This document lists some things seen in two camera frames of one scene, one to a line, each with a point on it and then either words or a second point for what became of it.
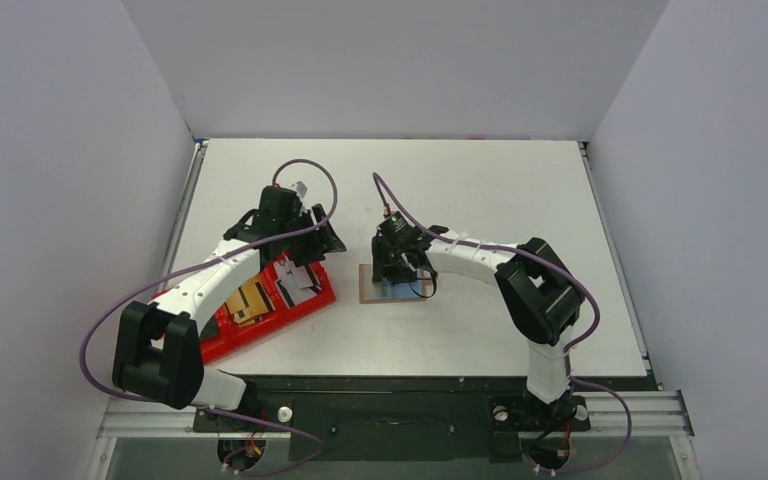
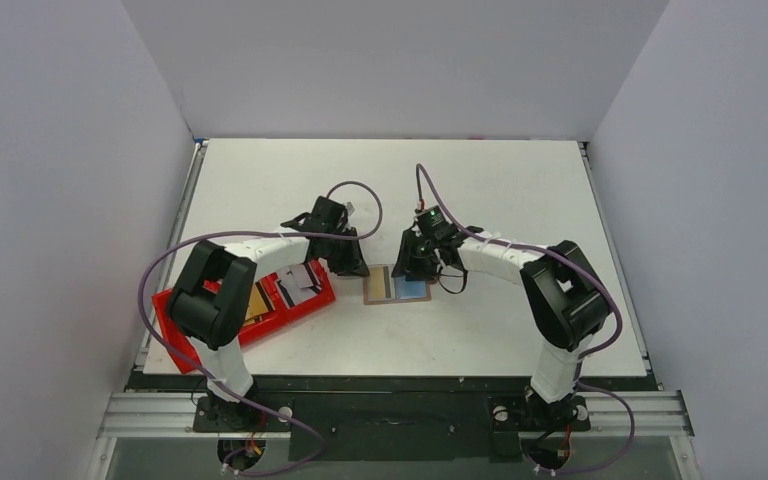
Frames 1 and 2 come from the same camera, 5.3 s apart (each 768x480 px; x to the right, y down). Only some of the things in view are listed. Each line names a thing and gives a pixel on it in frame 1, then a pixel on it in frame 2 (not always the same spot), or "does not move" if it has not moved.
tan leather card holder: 383,291 does not move
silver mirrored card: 296,280 does not move
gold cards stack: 250,303 does not move
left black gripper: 317,234 → 346,253
